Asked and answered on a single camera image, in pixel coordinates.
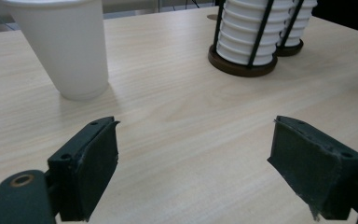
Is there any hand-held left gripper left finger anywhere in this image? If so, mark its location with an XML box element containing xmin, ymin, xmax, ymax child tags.
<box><xmin>47</xmin><ymin>116</ymin><xmax>121</xmax><ymax>223</ymax></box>

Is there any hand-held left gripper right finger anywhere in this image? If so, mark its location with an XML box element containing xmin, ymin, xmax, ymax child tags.
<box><xmin>267</xmin><ymin>115</ymin><xmax>358</xmax><ymax>222</ymax></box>

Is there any white paper cup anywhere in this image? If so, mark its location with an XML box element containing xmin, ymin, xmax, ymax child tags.
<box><xmin>2</xmin><ymin>0</ymin><xmax>110</xmax><ymax>102</ymax></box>

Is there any black wire double cup holder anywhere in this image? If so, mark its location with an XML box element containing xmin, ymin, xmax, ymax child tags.
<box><xmin>207</xmin><ymin>0</ymin><xmax>305</xmax><ymax>78</ymax></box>

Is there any tall stack of white cups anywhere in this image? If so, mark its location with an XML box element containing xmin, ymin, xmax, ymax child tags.
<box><xmin>278</xmin><ymin>0</ymin><xmax>319</xmax><ymax>48</ymax></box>

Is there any short stack of white cups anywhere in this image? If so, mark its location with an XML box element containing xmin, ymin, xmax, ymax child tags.
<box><xmin>215</xmin><ymin>0</ymin><xmax>294</xmax><ymax>66</ymax></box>

